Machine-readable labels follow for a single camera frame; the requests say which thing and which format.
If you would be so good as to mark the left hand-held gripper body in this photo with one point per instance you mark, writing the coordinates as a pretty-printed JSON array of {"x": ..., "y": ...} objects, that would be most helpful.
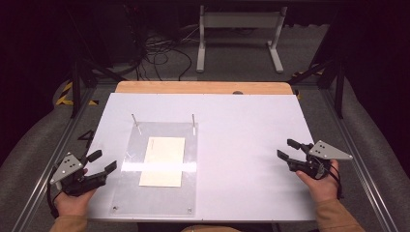
[{"x": 69, "y": 175}]

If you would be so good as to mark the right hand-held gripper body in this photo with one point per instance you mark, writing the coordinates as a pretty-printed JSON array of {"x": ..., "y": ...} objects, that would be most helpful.
[{"x": 317, "y": 159}]

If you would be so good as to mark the person's left hand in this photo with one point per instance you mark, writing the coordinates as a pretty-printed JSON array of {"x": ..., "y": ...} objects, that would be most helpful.
[{"x": 73, "y": 199}]

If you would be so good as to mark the person's right hand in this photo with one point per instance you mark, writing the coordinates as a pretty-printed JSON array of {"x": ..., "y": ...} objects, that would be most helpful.
[{"x": 319, "y": 186}]

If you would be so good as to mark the white table board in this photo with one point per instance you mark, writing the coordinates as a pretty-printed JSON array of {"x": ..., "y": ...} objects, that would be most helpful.
[{"x": 245, "y": 154}]

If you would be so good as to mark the clear acrylic plate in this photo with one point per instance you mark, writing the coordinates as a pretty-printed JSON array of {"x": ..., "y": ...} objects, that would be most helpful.
[{"x": 158, "y": 180}]

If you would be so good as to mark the metal pin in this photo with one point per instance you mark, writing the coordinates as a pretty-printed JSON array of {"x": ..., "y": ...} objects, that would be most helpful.
[
  {"x": 193, "y": 123},
  {"x": 135, "y": 123}
]

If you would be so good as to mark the cream paper card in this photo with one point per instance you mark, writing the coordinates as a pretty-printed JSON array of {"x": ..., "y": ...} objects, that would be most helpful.
[{"x": 163, "y": 161}]

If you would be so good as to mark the black metal stand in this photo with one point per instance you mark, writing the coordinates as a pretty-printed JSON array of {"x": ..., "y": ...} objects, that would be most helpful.
[
  {"x": 328, "y": 77},
  {"x": 83, "y": 80}
]

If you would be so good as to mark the wooden table top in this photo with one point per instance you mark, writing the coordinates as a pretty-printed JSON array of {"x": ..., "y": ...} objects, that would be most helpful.
[{"x": 203, "y": 87}]

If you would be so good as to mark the white metal stand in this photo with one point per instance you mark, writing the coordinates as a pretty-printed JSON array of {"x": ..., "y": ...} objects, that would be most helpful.
[{"x": 240, "y": 37}]

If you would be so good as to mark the aluminium frame rail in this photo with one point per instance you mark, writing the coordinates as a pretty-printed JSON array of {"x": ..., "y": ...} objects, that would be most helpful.
[
  {"x": 361, "y": 161},
  {"x": 45, "y": 174}
]

